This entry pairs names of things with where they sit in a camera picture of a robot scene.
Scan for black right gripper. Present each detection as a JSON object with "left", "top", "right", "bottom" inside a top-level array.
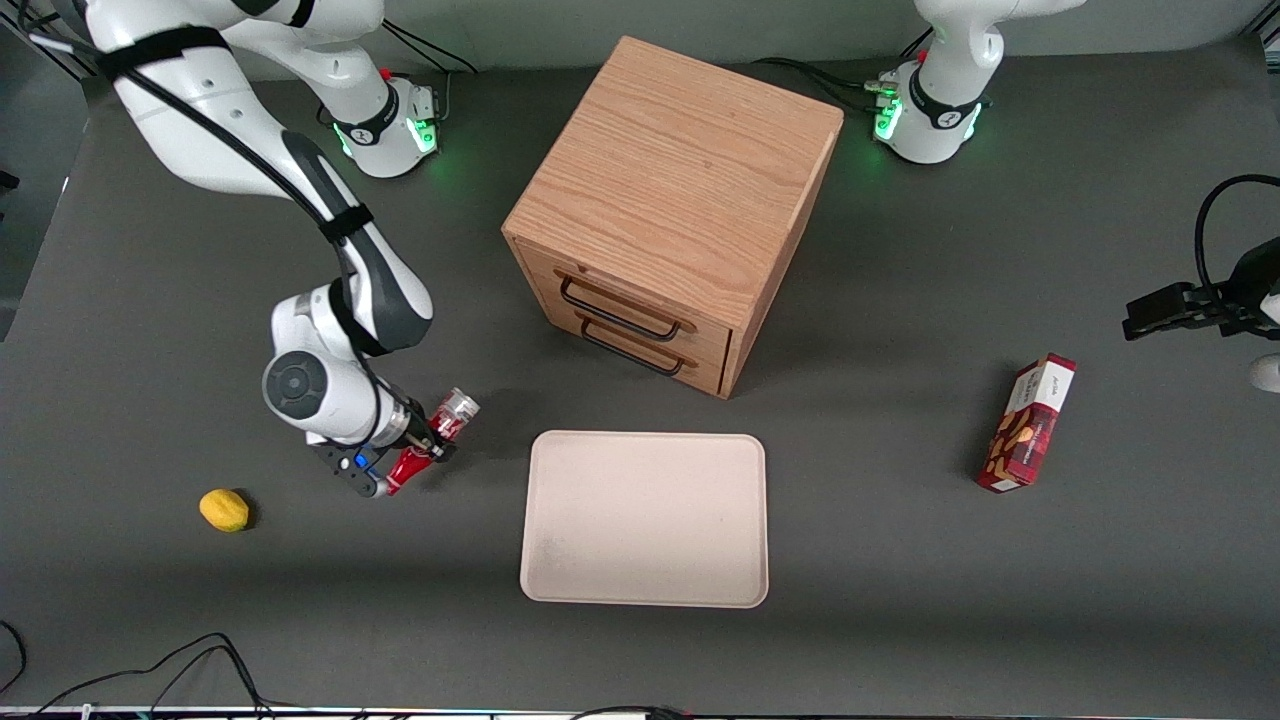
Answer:
[{"left": 378, "top": 405, "right": 459, "bottom": 471}]

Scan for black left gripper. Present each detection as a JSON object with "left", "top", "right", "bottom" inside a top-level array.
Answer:
[{"left": 1122, "top": 236, "right": 1280, "bottom": 343}]

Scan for red coca-cola bottle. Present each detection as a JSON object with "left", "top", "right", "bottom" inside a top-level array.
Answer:
[{"left": 385, "top": 387, "right": 481, "bottom": 497}]

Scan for beige rectangular plastic tray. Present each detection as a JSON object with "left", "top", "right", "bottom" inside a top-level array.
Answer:
[{"left": 519, "top": 430, "right": 770, "bottom": 609}]

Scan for red snack box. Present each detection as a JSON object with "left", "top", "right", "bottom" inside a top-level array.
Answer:
[{"left": 976, "top": 352, "right": 1078, "bottom": 493}]

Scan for yellow lemon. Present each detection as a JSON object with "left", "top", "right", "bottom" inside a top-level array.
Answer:
[{"left": 198, "top": 488, "right": 251, "bottom": 534}]

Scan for wooden drawer cabinet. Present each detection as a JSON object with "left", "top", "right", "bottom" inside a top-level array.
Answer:
[{"left": 501, "top": 35, "right": 846, "bottom": 401}]

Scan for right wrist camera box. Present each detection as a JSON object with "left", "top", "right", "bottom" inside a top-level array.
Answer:
[{"left": 306, "top": 435, "right": 393, "bottom": 499}]

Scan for black cable loop at left gripper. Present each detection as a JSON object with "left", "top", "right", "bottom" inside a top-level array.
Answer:
[{"left": 1194, "top": 174, "right": 1280, "bottom": 306}]

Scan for black drawer handle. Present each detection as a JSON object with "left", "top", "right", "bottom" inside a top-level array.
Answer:
[
  {"left": 558, "top": 274, "right": 683, "bottom": 343},
  {"left": 579, "top": 318, "right": 687, "bottom": 379}
]

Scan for black cables on table edge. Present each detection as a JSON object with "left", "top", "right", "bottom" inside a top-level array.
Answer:
[{"left": 0, "top": 620, "right": 276, "bottom": 717}]

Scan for black cable along right arm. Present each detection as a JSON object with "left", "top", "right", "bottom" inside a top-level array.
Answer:
[{"left": 28, "top": 30, "right": 401, "bottom": 446}]

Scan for black cables at right arm base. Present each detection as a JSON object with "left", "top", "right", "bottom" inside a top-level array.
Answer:
[{"left": 380, "top": 18, "right": 479, "bottom": 126}]

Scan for black cables at arm base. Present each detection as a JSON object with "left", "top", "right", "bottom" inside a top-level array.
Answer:
[
  {"left": 380, "top": 18, "right": 479, "bottom": 126},
  {"left": 750, "top": 28, "right": 936, "bottom": 113}
]

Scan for black cables at left arm base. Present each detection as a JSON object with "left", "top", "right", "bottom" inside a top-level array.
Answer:
[{"left": 750, "top": 28, "right": 936, "bottom": 113}]

